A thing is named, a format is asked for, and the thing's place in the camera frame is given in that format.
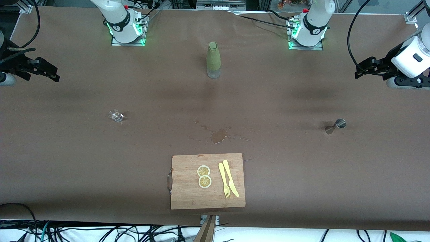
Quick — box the black looped cable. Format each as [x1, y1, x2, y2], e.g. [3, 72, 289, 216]
[0, 203, 37, 242]

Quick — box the aluminium frame profile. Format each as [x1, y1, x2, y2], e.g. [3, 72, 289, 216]
[18, 0, 46, 14]
[405, 0, 430, 24]

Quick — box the yellow plastic knife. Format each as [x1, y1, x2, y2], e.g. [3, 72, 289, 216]
[223, 159, 240, 198]

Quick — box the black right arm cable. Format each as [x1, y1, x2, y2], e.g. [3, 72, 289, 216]
[20, 0, 41, 49]

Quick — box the yellow plastic fork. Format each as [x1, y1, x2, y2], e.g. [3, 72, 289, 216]
[218, 163, 231, 199]

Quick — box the grey metal rack device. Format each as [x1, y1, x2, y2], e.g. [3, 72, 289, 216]
[197, 0, 246, 11]

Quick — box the brown paper table cover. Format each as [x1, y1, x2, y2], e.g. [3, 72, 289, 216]
[0, 6, 430, 232]

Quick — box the steel double jigger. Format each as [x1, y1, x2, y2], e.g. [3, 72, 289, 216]
[325, 118, 347, 134]

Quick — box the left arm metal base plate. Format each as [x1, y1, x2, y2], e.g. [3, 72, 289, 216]
[288, 17, 324, 51]

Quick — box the teal cable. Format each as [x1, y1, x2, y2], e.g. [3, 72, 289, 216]
[32, 221, 51, 242]

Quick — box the green sleeved glass shaker bottle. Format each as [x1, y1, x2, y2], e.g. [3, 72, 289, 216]
[206, 41, 221, 79]

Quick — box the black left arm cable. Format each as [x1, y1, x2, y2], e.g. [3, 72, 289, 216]
[347, 0, 372, 74]

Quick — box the wooden strut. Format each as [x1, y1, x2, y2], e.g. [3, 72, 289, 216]
[194, 215, 216, 242]

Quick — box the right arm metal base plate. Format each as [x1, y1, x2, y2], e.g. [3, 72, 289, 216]
[111, 13, 147, 46]

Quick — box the black cable on table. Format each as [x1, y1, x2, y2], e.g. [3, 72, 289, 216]
[232, 10, 296, 31]

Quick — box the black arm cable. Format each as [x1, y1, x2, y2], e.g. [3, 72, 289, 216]
[20, 0, 41, 49]
[347, 0, 372, 74]

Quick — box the wooden cutting board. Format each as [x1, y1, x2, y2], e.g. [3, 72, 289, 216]
[167, 153, 246, 210]

